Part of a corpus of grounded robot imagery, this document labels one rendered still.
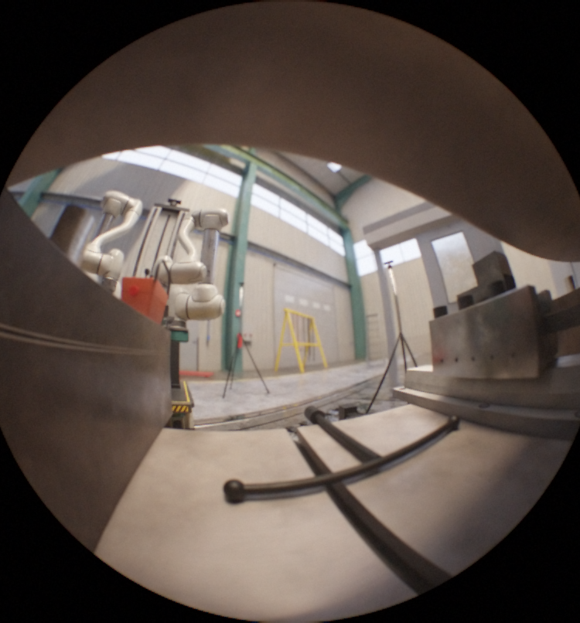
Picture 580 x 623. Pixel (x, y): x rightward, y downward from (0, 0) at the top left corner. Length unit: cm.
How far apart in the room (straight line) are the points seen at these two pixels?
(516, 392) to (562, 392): 16
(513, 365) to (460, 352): 21
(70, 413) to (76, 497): 11
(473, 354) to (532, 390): 24
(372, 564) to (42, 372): 42
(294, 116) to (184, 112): 13
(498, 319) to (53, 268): 82
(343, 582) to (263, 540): 13
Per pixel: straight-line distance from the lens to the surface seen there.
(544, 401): 67
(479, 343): 64
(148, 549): 35
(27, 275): 25
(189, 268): 90
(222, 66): 26
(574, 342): 163
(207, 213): 134
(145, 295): 63
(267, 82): 25
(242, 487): 38
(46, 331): 27
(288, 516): 37
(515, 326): 58
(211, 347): 728
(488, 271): 76
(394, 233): 325
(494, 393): 73
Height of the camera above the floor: 59
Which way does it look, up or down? 13 degrees up
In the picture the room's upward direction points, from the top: 2 degrees counter-clockwise
